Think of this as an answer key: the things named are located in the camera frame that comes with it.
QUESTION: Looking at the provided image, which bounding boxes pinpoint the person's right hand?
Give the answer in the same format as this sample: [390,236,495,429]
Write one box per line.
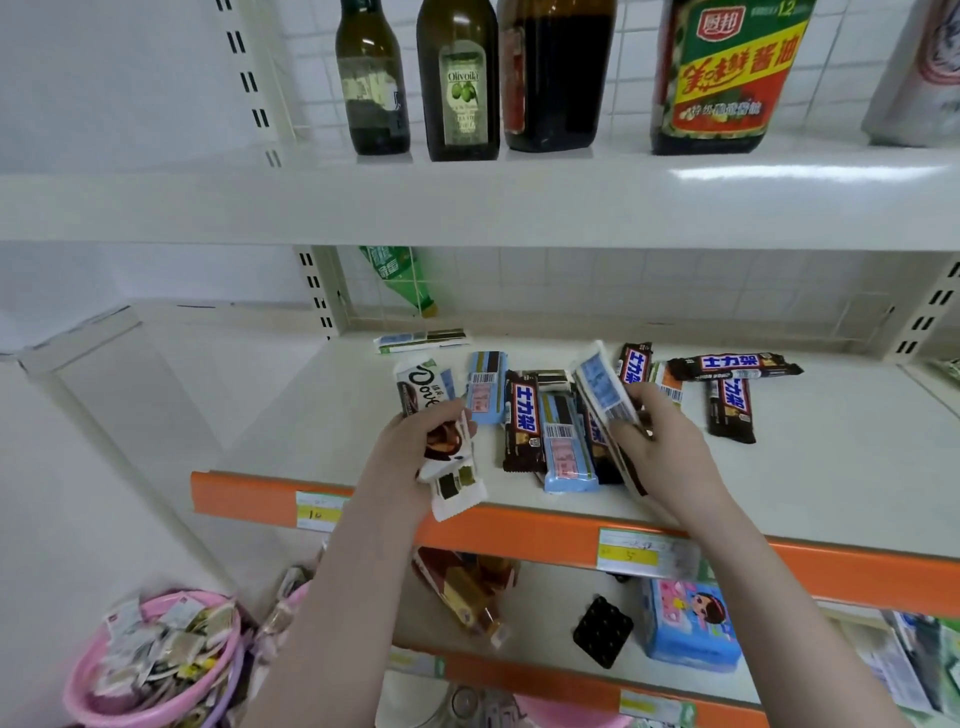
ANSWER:
[607,381,741,528]

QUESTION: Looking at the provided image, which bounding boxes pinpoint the person's left hand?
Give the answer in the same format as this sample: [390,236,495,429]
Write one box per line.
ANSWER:
[355,398,472,521]

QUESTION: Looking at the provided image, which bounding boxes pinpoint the white chocolate bar packet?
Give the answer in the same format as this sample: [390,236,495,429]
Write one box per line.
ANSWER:
[394,357,477,483]

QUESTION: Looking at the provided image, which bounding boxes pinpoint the long white and blue packet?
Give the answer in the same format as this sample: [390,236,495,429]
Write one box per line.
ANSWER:
[569,340,651,498]

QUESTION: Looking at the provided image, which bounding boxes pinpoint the white packet with green squares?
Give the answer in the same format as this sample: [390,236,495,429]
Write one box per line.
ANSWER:
[429,454,489,523]

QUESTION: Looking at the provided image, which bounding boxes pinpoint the person's left forearm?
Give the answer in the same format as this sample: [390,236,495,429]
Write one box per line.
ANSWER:
[238,480,430,728]

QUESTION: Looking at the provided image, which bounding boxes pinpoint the person's right forearm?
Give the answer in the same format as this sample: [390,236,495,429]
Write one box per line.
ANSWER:
[660,487,913,728]

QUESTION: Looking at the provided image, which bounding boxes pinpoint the light blue wafer packet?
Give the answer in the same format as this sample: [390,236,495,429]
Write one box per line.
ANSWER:
[465,350,510,427]
[537,390,600,495]

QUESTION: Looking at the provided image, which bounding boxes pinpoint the white and orange packet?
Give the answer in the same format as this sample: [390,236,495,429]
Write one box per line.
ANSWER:
[650,360,684,411]

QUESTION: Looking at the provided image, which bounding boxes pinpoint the flat white and green packet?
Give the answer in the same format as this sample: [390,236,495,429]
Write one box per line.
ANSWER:
[372,329,471,356]

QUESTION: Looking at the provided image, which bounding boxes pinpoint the yellow and white price tag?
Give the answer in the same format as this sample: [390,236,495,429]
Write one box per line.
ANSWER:
[618,689,696,726]
[597,528,703,581]
[385,647,445,681]
[295,490,351,534]

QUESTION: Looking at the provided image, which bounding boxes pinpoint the brown and gold snack packets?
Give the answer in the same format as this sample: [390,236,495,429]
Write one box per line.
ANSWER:
[411,546,520,651]

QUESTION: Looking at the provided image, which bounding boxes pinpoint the wide shelf board, orange edge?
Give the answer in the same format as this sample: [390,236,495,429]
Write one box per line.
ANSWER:
[189,330,960,621]

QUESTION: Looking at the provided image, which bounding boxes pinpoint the blue box with cartoon face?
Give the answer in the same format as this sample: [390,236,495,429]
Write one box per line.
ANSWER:
[640,576,744,674]

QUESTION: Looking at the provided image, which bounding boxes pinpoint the black dimpled plastic tray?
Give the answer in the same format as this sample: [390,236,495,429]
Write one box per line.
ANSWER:
[572,595,636,671]

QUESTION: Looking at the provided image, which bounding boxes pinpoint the plain white shelf board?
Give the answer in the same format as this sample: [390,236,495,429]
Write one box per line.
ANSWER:
[0,133,960,253]

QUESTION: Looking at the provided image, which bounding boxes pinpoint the narrow shelf board, orange edge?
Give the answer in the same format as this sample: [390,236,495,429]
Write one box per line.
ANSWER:
[386,558,912,728]

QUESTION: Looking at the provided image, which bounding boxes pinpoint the pink plastic bowl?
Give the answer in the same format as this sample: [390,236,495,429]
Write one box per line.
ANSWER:
[513,693,636,728]

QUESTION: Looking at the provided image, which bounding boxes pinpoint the white slotted shelf upright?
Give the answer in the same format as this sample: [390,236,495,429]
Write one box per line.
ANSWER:
[213,0,351,341]
[883,255,960,366]

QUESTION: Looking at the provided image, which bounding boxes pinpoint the dark olive oil bottle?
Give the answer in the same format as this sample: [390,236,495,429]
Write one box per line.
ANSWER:
[416,0,502,163]

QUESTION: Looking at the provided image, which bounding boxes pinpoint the green glass bottle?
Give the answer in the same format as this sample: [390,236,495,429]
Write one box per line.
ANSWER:
[335,0,412,157]

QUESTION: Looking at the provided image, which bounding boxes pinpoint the white and green flat packets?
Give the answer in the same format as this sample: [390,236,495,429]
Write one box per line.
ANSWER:
[823,606,960,717]

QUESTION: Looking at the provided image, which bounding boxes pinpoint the dark brown sauce bottle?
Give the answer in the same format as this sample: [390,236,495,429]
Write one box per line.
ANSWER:
[496,0,618,154]

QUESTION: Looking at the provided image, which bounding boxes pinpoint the pile of small packets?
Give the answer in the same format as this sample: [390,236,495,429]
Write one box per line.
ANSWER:
[91,596,238,706]

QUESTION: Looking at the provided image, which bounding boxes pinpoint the soy sauce bottle, yellow label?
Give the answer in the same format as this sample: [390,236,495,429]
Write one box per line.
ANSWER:
[650,0,819,157]

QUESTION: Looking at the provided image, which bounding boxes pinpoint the pink plastic basket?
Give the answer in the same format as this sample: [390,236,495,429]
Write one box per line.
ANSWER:
[62,590,246,728]

